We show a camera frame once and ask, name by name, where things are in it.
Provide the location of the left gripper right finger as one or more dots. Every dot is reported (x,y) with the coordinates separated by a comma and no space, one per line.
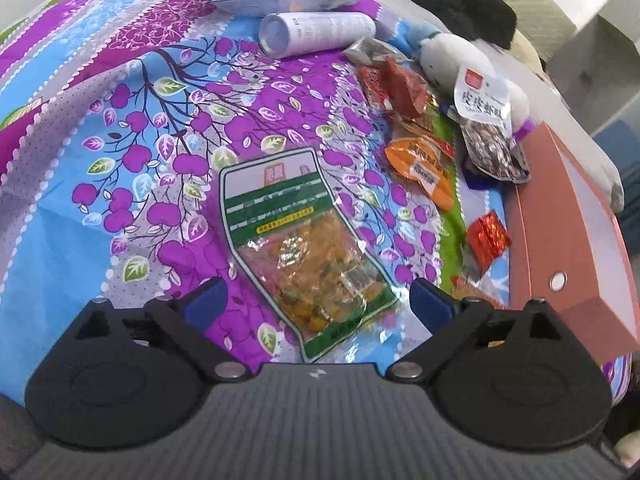
(451,323)

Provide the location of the red foil tea packet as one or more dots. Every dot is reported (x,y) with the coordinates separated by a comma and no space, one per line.
(488,239)

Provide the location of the dark red packet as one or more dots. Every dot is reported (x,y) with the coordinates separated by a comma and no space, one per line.
(393,88)

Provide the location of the green pickled vegetable packet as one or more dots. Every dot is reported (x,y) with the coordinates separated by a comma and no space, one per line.
(285,229)

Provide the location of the small grey clear packet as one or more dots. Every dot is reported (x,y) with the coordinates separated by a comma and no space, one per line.
(368,51)

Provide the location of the pink cardboard box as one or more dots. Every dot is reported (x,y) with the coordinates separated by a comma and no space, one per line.
(568,249)

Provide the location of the grey wall cabinet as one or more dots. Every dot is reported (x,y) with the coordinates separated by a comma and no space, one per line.
(597,71)

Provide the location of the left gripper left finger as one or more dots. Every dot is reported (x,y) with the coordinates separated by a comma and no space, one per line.
(184,321)

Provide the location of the white spray can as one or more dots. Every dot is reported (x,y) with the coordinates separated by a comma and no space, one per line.
(282,35)

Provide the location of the blue padded board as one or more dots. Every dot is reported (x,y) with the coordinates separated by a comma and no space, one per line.
(621,145)

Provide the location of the colourful floral bed sheet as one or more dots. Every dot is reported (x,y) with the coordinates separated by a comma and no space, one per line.
(110,188)

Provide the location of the blue white snack bag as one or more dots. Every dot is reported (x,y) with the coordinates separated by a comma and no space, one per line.
(475,179)

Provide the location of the shrimp flavour snack bag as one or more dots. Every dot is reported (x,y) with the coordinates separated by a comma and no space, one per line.
(484,106)

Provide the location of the white blue plush toy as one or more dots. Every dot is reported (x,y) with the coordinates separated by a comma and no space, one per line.
(442,55)

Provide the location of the red clear tofu snack packet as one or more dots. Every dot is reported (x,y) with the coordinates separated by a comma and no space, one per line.
(462,288)

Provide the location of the orange snack packet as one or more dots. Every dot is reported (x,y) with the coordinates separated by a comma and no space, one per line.
(424,159)

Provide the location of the cream quilted headboard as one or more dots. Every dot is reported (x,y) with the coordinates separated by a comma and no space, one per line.
(544,24)

